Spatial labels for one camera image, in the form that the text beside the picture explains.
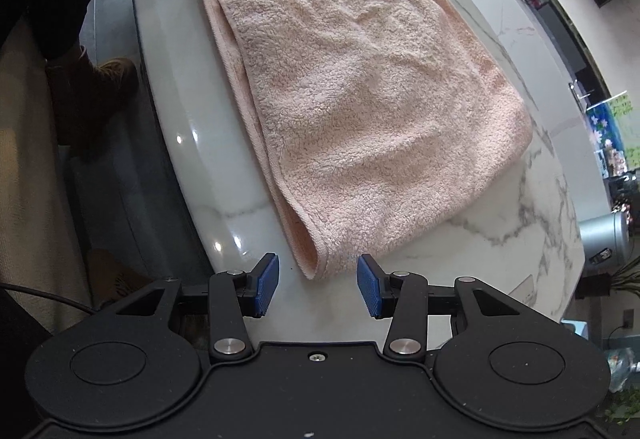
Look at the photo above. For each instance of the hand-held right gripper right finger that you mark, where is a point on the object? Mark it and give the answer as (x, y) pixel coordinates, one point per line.
(369, 286)

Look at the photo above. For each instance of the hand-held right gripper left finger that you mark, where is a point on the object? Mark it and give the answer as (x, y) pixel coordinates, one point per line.
(266, 286)

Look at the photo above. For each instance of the pink towel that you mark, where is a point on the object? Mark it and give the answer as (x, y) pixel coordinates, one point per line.
(360, 109)

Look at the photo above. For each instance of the person's brown boot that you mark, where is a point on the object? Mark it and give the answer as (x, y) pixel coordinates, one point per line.
(102, 84)

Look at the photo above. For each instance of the silver trash can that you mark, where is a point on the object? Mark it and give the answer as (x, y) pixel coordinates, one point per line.
(604, 239)

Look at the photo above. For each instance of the potted green plant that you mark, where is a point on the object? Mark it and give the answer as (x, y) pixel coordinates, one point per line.
(622, 276)

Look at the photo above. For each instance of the beige rug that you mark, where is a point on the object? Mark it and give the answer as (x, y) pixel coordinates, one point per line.
(35, 179)

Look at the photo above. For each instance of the clear plastic bag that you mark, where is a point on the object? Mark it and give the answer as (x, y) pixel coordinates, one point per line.
(622, 364)

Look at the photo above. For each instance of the flower print box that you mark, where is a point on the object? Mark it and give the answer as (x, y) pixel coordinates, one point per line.
(612, 129)

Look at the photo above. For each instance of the white marble TV cabinet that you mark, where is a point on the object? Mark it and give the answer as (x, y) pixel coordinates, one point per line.
(540, 19)

